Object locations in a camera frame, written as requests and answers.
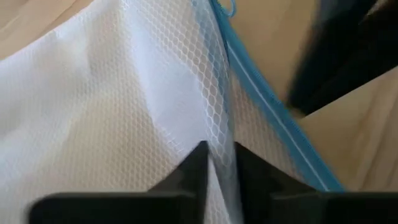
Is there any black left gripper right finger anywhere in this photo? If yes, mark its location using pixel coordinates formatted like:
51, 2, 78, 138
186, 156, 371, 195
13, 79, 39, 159
233, 141, 398, 224

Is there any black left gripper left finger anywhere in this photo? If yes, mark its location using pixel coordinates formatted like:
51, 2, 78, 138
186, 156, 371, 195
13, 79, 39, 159
27, 140, 210, 224

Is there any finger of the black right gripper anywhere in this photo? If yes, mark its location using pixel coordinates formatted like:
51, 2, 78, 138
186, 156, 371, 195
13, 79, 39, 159
285, 0, 398, 116

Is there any white mesh blue-zipper bag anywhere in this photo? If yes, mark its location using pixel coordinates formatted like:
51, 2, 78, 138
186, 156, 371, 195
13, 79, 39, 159
0, 0, 345, 224

